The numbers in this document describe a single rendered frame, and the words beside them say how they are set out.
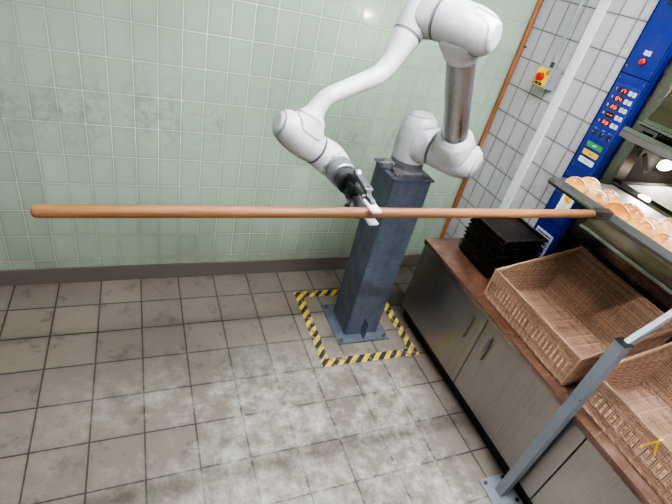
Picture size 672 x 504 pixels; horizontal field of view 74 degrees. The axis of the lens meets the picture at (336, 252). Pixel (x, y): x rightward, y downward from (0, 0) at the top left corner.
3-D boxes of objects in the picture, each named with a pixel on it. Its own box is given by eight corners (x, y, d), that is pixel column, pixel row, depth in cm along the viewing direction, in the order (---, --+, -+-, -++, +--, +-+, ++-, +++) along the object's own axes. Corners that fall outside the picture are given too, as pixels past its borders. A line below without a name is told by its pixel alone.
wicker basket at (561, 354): (554, 287, 233) (582, 244, 218) (643, 373, 191) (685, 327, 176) (480, 292, 215) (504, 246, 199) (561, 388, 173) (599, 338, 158)
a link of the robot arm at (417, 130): (402, 148, 215) (416, 103, 203) (434, 163, 207) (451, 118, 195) (384, 154, 203) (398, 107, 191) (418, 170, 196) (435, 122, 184)
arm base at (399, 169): (372, 159, 211) (375, 148, 207) (412, 161, 219) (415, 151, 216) (388, 177, 197) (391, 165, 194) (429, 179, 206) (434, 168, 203)
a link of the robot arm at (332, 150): (338, 189, 149) (310, 170, 140) (323, 167, 160) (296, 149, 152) (360, 164, 146) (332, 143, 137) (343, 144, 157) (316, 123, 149)
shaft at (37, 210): (30, 221, 92) (28, 208, 90) (32, 213, 94) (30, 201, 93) (593, 219, 161) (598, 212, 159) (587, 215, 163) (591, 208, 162)
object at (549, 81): (540, 85, 239) (549, 65, 233) (553, 91, 232) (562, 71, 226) (530, 83, 236) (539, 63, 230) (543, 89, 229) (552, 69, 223)
